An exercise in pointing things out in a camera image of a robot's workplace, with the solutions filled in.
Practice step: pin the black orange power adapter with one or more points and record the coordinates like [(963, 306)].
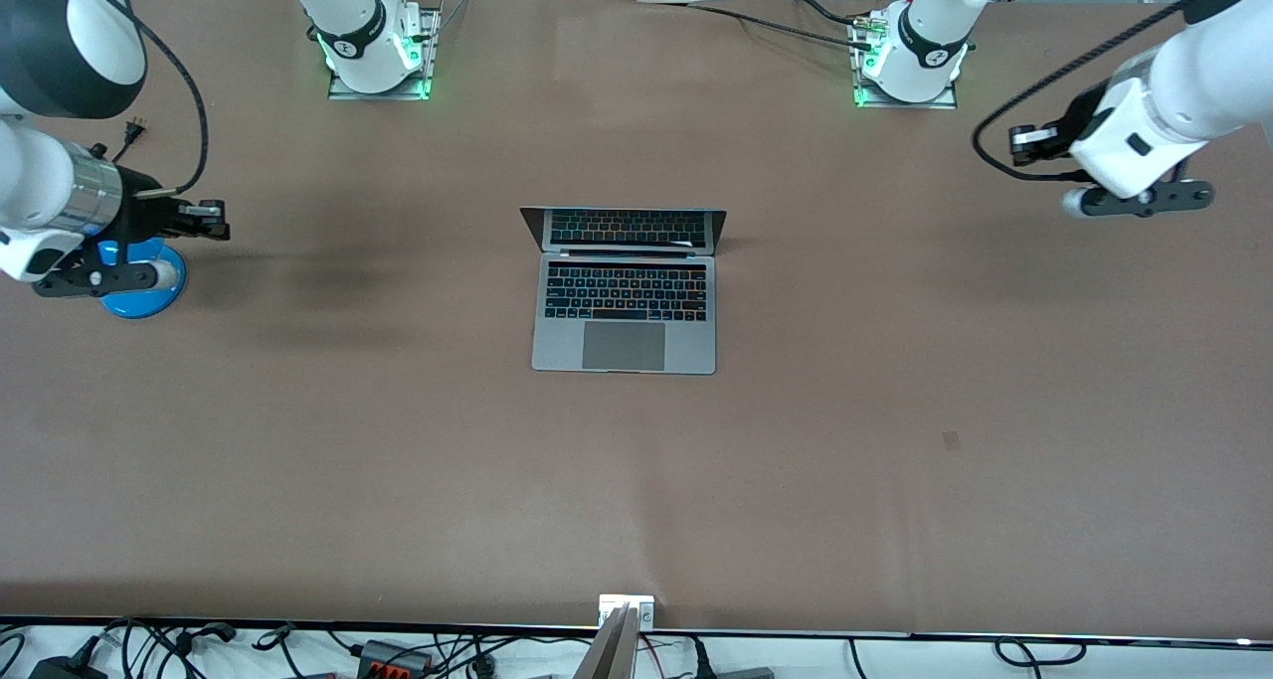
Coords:
[(393, 656)]

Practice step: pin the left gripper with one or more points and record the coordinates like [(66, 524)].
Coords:
[(1078, 118)]

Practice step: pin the blue desk lamp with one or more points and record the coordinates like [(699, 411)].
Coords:
[(139, 296)]

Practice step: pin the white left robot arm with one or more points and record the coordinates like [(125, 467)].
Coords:
[(1213, 73)]

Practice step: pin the black power brick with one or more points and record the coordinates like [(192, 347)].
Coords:
[(65, 667)]

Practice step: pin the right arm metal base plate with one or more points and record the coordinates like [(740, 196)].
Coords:
[(430, 58)]

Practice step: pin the grey laptop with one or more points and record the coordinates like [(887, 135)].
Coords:
[(625, 301)]

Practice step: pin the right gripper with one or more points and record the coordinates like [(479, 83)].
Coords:
[(140, 208)]

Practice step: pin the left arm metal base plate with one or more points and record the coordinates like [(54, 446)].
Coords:
[(950, 100)]

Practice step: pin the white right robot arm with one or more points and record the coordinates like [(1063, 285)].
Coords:
[(25, 177)]

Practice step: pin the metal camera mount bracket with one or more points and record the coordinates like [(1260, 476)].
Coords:
[(625, 614)]

